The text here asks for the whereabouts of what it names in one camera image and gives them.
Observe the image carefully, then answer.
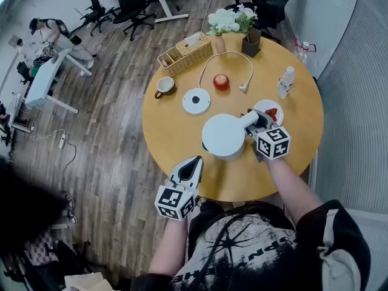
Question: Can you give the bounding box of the green leafy plant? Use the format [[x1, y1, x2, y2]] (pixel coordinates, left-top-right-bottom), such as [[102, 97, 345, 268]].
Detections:
[[236, 4, 259, 42]]

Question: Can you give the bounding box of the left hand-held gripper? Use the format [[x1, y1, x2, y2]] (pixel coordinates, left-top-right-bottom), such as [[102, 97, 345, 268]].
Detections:
[[154, 155, 204, 222]]

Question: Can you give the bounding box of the wicker tissue box organizer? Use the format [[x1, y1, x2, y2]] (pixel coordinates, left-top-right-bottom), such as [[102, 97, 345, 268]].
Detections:
[[156, 31, 214, 78]]

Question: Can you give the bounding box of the white plate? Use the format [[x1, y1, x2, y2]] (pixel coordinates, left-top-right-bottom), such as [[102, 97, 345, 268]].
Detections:
[[253, 99, 285, 127]]

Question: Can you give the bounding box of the black floor cable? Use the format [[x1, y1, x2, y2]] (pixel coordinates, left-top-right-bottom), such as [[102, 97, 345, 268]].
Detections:
[[62, 141, 78, 191]]

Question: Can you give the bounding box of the white paper bag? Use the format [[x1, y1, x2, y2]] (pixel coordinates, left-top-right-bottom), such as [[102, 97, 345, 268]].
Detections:
[[64, 271, 116, 291]]

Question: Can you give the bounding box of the white round kettle base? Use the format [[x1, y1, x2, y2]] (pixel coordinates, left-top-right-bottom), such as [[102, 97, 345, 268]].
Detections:
[[182, 87, 212, 116]]

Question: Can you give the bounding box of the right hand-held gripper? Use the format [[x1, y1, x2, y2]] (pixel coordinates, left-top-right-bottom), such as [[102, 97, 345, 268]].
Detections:
[[244, 109, 291, 163]]

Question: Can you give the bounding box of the thin black pole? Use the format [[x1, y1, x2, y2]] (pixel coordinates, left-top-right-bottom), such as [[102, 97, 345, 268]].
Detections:
[[74, 7, 99, 58]]

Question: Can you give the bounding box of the white power cable with plug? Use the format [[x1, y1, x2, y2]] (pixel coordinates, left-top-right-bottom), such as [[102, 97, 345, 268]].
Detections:
[[198, 50, 255, 93]]

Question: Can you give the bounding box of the pink vase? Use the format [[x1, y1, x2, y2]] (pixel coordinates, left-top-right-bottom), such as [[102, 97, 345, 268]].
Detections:
[[215, 35, 227, 54]]

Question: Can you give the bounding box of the clear jug red handle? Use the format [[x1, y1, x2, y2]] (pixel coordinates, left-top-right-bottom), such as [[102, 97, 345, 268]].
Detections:
[[292, 39, 317, 65]]

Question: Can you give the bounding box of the cream and brown mug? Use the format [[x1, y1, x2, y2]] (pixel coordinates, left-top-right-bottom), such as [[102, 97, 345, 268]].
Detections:
[[153, 76, 176, 100]]

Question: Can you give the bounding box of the person's black printed t-shirt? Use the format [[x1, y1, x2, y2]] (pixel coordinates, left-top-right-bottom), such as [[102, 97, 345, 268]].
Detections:
[[130, 199, 372, 291]]

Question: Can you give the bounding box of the white electric kettle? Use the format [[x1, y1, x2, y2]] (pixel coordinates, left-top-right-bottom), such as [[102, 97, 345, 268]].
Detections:
[[201, 110, 259, 162]]

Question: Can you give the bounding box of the person's left forearm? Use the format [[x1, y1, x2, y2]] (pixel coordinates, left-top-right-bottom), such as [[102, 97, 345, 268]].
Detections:
[[148, 218, 189, 278]]

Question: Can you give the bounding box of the white floor cable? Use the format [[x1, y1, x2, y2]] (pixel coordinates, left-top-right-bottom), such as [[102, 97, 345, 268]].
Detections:
[[201, 0, 216, 32]]

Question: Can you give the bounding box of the red apple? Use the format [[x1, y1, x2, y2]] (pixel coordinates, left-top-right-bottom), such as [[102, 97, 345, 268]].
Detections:
[[212, 73, 230, 92]]

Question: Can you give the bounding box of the white tissue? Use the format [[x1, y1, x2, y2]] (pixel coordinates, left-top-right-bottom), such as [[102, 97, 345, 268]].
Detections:
[[184, 32, 202, 47]]

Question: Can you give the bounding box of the dark brown square pot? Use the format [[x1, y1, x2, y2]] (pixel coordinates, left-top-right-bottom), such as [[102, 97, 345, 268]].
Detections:
[[241, 27, 263, 58]]

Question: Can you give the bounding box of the person's right forearm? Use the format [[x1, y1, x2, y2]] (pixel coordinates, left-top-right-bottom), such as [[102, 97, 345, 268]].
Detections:
[[266, 156, 324, 227]]

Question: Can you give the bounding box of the clear plastic water bottle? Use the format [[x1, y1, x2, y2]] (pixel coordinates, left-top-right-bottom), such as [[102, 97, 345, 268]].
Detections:
[[275, 65, 296, 100]]

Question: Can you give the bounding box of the checkered fabric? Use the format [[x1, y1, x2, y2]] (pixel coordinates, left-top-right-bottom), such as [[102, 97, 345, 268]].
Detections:
[[33, 41, 57, 65], [25, 232, 60, 267]]

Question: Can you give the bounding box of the white flower bouquet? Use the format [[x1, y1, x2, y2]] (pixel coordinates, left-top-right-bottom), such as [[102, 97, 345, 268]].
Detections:
[[207, 7, 242, 38]]

